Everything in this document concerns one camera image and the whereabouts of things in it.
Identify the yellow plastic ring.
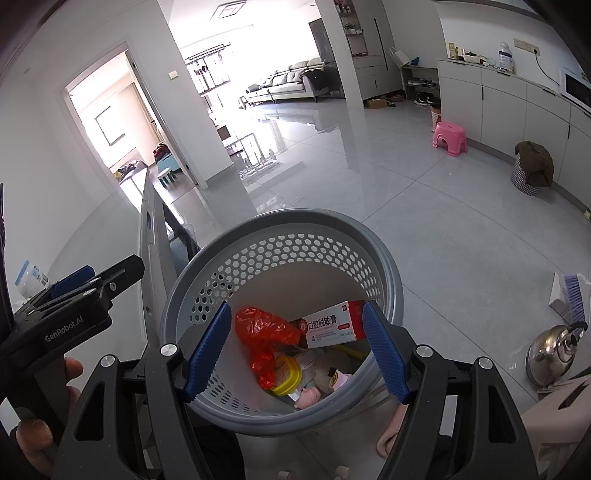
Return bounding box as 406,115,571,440
270,357,303,395

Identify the red toothpaste box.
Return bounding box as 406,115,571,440
291,300,368,349

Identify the beige plush ball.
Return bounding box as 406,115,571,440
305,357,335,393

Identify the checked basket with brown cloth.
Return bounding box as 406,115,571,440
510,141,555,197

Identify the white jar with blue lid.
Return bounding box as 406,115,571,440
16,260,51,301

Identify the grey perforated basket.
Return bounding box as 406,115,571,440
159,209,403,437

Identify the white low cabinet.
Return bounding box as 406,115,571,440
436,59,591,213

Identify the black power cable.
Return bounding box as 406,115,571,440
533,48,561,88

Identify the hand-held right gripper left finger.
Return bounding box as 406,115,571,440
50,302,232,480

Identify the red plastic bag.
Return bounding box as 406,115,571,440
235,305,301,389

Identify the blue and white brush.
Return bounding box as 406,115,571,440
549,272,591,324

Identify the white microwave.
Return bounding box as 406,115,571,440
560,67,591,116

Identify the shoe rack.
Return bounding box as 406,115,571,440
401,65,439,107

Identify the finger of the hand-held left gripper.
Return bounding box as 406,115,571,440
50,265,96,299
34,255,146,326

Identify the steel kettle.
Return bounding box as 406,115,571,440
526,322,588,387

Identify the pink plastic stool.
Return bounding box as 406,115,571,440
433,121,468,155

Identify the dark tall cabinet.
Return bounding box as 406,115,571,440
309,18,340,65

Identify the person's left hand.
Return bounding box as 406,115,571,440
10,359,85,476

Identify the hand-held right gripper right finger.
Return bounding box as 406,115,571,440
362,300,539,480

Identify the beige chair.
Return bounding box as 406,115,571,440
522,374,591,480

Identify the pink pig toy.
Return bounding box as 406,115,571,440
294,387,324,409

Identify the grey sofa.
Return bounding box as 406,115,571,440
245,58,340,104

